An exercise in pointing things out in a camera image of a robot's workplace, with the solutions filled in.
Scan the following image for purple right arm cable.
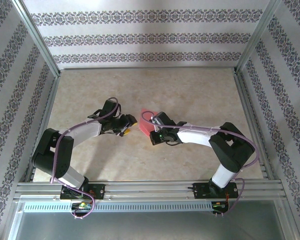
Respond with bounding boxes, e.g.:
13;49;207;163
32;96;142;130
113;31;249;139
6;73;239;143
140;111;260;218

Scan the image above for long aluminium mounting rail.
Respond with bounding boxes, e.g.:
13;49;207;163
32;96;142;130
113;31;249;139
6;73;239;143
13;181;287;201

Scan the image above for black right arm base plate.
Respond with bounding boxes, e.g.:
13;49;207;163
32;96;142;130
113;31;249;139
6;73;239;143
192;182;240;200

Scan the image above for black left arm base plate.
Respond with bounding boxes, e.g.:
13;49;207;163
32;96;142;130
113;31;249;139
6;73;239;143
59;183;106;201

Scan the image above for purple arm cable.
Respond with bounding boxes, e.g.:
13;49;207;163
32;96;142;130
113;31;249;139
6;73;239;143
140;111;260;218
50;97;122;221

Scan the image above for aluminium side rail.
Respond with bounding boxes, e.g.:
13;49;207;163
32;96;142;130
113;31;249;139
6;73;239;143
233;72;276;181
23;74;61;183

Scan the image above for small electronics board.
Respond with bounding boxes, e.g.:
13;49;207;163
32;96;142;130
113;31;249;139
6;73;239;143
211;201;230;210
71;201;94;211

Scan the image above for grey slotted cable duct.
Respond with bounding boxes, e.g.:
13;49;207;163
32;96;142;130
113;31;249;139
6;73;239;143
22;201;213;213

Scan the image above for pink square paper sheet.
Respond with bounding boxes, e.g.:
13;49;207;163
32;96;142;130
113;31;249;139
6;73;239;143
137;107;161;138

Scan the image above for thin aluminium wall rail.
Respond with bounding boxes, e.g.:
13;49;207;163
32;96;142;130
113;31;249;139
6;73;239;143
57;65;238;72

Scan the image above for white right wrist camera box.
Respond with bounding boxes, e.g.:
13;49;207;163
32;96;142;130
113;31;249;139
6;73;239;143
149;116;165;127

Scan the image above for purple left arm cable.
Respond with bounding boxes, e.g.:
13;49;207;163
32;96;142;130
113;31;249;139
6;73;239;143
50;97;122;221

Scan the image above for aluminium frame post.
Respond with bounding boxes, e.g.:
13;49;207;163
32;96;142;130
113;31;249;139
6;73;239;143
11;0;62;78
234;0;283;76

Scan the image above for grey metal panel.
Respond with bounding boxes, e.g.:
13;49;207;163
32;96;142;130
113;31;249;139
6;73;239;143
7;199;298;240

